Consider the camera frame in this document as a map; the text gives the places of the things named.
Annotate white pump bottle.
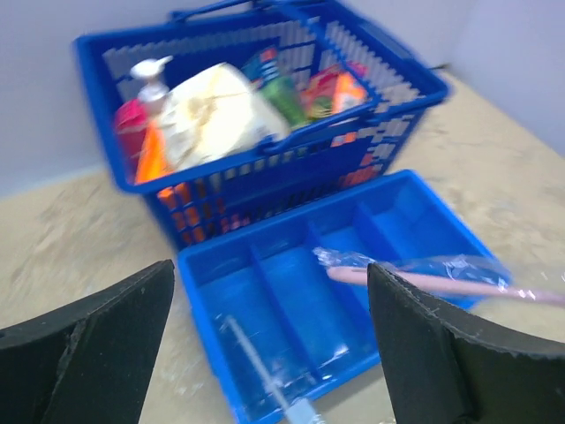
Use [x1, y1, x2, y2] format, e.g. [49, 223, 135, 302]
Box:
[130, 56, 173, 118]

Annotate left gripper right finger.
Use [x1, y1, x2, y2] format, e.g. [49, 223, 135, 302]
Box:
[367, 264, 564, 423]

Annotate white-blue toothbrush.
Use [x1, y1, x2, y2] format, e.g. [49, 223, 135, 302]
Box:
[224, 315, 327, 424]

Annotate orange scrub package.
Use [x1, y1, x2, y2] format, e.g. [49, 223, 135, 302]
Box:
[135, 121, 191, 209]

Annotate orange white carton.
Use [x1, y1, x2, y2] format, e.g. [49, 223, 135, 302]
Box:
[301, 64, 367, 121]

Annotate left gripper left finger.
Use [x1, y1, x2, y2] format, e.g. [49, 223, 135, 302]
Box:
[1, 260, 175, 423]

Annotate pink box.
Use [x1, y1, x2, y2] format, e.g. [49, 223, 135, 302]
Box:
[114, 98, 148, 174]

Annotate blue plastic shopping basket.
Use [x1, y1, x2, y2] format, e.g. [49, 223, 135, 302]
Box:
[75, 1, 448, 248]

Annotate cream paper bag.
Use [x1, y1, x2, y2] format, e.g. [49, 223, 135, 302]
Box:
[156, 63, 290, 171]

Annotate green sponge package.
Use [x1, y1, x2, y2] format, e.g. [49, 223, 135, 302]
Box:
[242, 46, 309, 130]

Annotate pink toothbrush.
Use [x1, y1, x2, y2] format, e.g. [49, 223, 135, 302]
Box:
[313, 246, 564, 307]

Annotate blue compartment organizer bin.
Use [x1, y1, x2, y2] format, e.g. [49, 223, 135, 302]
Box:
[178, 170, 510, 423]

